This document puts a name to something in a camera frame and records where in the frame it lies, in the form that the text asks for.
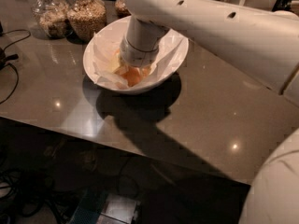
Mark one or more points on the grey box on floor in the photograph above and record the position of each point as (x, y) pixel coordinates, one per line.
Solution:
(105, 208)

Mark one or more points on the left glass jar with grains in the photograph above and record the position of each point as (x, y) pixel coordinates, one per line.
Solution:
(51, 16)

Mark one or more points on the lower orange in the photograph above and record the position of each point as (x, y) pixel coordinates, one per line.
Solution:
(132, 75)

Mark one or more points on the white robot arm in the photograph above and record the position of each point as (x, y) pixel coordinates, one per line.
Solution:
(263, 45)

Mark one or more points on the white paper liner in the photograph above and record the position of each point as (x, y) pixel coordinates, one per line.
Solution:
(106, 53)

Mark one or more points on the glass jar with grains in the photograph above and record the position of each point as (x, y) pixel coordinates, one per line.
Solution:
(87, 17)
(121, 9)
(51, 16)

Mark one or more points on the white tilted bowl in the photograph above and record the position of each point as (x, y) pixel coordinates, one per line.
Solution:
(102, 75)

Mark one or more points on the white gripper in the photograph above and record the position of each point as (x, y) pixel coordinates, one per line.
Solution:
(137, 56)

